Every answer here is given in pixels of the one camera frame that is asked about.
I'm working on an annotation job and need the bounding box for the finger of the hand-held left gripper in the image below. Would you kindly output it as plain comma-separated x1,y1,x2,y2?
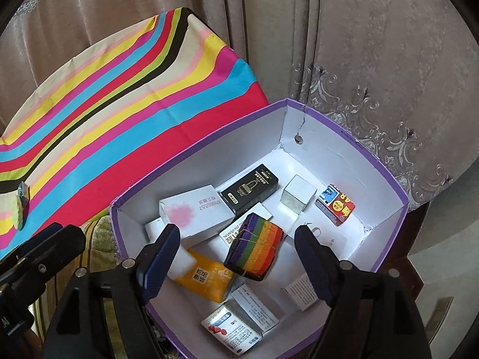
17,223,63,257
0,225,87,293

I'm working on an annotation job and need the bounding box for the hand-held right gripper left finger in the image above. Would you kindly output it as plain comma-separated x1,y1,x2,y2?
41,223,181,359

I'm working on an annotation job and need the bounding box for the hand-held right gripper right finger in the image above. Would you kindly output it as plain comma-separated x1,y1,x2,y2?
294,225,429,359

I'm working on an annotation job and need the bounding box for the white box with black text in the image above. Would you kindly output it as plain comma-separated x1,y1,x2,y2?
281,274,320,312

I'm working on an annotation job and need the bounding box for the green round scrubber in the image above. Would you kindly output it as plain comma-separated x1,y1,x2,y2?
7,194,28,230

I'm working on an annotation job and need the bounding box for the orange tissue packet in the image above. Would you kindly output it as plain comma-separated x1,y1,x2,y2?
174,249,236,303

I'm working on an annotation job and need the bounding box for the rainbow striped cloth bundle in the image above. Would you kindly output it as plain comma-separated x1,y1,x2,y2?
223,212,285,282

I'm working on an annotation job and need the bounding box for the red and blue box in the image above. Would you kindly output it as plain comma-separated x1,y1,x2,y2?
314,183,356,227

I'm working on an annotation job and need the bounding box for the white box with pink splash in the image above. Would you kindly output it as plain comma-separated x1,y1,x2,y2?
159,185,236,240

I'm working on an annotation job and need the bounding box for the plain white cube box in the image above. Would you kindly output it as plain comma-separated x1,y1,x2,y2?
281,174,318,215

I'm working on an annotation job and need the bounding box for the white box red blue print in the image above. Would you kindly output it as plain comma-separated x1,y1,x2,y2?
201,304,263,356

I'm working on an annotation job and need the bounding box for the black box with cup print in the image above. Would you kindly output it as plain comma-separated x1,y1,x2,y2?
219,164,281,217

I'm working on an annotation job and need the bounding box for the purple storage box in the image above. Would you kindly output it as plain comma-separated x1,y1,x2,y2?
108,98,409,359

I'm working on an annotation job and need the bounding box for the dark wooden side table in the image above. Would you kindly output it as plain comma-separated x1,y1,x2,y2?
374,191,472,345

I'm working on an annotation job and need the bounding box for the colourful striped blanket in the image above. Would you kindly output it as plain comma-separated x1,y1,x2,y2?
0,7,270,260

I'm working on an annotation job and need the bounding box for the beige curtain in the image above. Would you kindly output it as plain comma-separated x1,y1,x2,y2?
0,0,479,210

